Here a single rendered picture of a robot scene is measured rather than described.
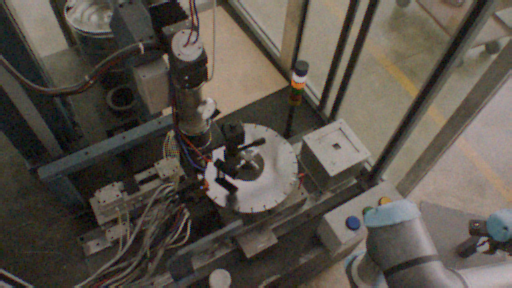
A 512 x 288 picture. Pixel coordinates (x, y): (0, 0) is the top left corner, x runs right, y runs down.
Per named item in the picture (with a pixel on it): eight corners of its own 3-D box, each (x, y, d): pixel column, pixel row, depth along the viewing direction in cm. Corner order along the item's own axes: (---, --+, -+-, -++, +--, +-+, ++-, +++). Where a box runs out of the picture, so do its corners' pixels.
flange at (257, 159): (253, 186, 130) (253, 183, 128) (223, 169, 133) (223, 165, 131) (270, 161, 136) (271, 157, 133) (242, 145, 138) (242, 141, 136)
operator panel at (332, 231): (375, 196, 153) (388, 178, 141) (393, 220, 149) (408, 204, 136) (314, 231, 145) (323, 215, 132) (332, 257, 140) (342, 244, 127)
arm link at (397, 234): (354, 311, 122) (390, 272, 75) (339, 264, 129) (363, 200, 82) (392, 301, 122) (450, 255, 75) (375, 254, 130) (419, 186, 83)
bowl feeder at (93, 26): (145, 36, 191) (130, -30, 160) (170, 80, 177) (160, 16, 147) (81, 58, 181) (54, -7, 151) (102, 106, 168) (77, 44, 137)
